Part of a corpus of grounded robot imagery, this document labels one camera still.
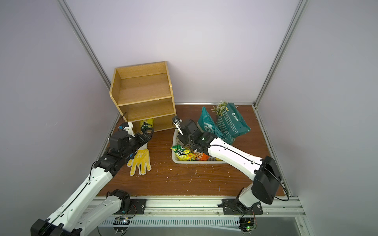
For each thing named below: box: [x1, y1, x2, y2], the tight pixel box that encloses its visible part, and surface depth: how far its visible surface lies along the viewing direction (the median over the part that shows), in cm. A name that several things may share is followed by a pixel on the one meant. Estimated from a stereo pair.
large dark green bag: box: [196, 102, 252, 146], surface depth 78 cm
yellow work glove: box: [126, 142, 152, 177], surface depth 89 cm
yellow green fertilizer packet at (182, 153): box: [169, 144, 197, 161], surface depth 83 cm
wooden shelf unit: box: [109, 60, 177, 134], surface depth 92 cm
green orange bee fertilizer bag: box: [195, 152, 211, 162], surface depth 85 cm
